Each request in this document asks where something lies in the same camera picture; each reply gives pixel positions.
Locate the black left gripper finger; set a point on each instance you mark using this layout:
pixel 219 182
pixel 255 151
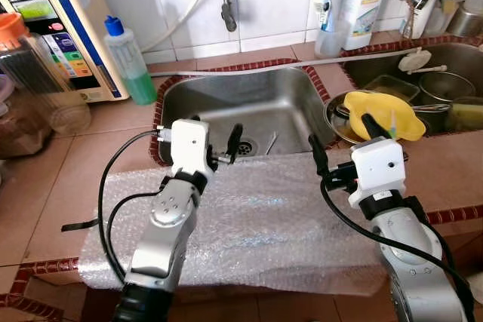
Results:
pixel 235 145

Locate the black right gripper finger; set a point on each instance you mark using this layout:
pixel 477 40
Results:
pixel 320 156
pixel 376 129

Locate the white chopstick blue band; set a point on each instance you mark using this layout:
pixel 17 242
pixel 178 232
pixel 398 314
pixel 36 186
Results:
pixel 392 124

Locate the yellow plastic cup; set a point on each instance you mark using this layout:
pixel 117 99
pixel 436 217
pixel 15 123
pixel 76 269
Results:
pixel 411 122

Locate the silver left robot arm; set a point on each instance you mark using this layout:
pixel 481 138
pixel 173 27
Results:
pixel 162 239

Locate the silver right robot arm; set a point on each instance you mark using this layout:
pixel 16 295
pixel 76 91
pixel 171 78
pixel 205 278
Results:
pixel 411 262

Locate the steel bowl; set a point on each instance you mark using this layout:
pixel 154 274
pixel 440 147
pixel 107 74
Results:
pixel 336 122

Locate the stainless steel sink basin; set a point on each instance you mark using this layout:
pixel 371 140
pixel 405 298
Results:
pixel 453 56
pixel 256 103

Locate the clear glass container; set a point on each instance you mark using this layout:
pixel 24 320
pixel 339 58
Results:
pixel 392 84

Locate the bubble wrap sheet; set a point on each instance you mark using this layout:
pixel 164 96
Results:
pixel 264 224

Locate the small steel pot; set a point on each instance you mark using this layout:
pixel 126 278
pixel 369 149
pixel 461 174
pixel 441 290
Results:
pixel 445 84

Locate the yellow sponge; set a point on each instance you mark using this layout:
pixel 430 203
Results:
pixel 468 114

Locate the clear toothbrush cup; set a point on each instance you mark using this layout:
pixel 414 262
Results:
pixel 332 41

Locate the green dish soap bottle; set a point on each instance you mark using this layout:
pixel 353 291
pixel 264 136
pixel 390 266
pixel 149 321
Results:
pixel 136 73

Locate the white detergent bottle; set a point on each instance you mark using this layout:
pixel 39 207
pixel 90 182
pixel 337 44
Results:
pixel 366 5

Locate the steel utensil holder cup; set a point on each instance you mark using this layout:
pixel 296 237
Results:
pixel 464 22

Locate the black tape strip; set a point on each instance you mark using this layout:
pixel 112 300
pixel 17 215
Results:
pixel 79 225

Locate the clear jar orange lid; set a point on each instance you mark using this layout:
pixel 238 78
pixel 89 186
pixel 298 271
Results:
pixel 45 88

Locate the beige water ionizer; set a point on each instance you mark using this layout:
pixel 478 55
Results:
pixel 68 28

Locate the brown filled jar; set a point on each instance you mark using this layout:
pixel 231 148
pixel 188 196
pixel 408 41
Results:
pixel 19 133

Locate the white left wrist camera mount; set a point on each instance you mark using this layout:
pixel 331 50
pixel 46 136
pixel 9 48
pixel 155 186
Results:
pixel 189 148

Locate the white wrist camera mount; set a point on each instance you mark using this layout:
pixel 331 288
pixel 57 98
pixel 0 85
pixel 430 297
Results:
pixel 381 171
pixel 189 148

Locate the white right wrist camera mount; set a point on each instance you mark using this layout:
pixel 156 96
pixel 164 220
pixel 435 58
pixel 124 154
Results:
pixel 381 171

